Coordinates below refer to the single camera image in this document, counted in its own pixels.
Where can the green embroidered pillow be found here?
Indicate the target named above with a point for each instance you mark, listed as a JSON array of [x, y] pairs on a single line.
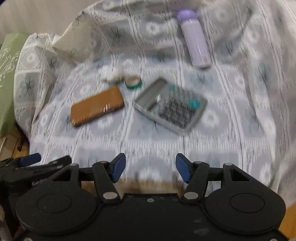
[[10, 52]]

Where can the white and grey lace cloth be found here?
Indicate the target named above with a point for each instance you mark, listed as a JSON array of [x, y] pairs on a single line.
[[213, 80]]

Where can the white plush keychain toy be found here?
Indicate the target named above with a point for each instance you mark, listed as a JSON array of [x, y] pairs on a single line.
[[113, 75]]

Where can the green tape roll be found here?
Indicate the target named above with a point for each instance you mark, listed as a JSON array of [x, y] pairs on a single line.
[[133, 82]]

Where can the purple thermos bottle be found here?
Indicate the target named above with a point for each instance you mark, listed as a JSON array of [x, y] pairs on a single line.
[[194, 38]]

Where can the grey desk calculator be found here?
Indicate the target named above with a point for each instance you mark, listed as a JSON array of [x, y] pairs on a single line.
[[169, 105]]

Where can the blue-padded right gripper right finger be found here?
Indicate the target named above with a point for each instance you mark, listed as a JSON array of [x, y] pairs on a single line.
[[195, 174]]

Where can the brown leather wallet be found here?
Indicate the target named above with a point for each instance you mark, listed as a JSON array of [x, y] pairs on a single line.
[[105, 102]]

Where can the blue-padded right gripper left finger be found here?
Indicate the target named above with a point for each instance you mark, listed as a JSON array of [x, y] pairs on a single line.
[[106, 174]]

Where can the woven basket with floral lining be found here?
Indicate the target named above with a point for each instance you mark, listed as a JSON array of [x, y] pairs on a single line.
[[149, 187]]

